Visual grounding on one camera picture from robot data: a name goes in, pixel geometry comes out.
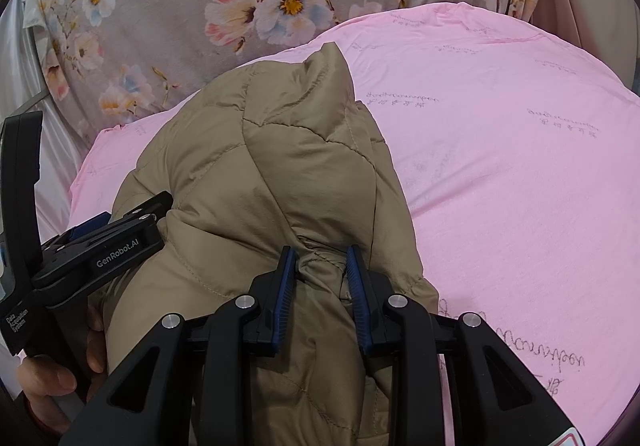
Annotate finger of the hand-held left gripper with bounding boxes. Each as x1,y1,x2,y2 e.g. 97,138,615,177
107,191,174,229

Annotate white cloth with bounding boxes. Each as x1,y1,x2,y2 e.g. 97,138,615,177
0,0,90,247

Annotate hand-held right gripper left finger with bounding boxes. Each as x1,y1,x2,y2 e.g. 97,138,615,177
59,246,297,446

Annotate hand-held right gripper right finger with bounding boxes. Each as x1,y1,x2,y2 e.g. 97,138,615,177
346,245,576,446

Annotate person's left hand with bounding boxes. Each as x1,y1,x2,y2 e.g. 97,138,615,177
17,296,108,433

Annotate pink printed blanket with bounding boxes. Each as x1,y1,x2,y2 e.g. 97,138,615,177
67,2,640,446

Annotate beige cloth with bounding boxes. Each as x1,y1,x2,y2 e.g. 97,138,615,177
530,0,640,96

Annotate grey floral quilt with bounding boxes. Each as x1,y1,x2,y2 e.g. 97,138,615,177
22,0,546,147

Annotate khaki quilted jacket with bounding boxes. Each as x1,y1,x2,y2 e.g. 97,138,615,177
102,42,441,446

